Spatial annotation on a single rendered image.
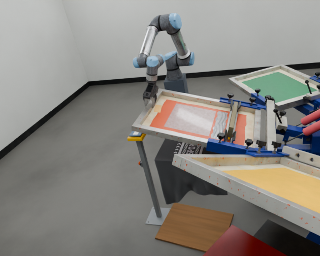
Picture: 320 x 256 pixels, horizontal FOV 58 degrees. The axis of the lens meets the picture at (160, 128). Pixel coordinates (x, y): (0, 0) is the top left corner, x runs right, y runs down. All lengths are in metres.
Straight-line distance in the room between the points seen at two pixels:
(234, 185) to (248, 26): 4.95
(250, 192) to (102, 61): 6.05
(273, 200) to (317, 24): 5.08
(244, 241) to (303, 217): 0.54
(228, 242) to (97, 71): 5.91
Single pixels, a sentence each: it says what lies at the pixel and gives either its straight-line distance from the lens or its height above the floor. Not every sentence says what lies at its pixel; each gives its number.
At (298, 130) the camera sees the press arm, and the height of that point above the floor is 1.06.
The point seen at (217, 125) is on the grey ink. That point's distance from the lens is 2.00.
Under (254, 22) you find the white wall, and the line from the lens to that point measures 5.66.
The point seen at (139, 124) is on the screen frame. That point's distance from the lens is 1.86.
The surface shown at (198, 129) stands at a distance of 1.93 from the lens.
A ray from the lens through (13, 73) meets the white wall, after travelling 5.43.
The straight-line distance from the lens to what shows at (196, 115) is 2.09.
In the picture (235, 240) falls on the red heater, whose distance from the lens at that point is 1.29.
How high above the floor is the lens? 2.11
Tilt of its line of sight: 29 degrees down
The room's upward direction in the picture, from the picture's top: 13 degrees counter-clockwise
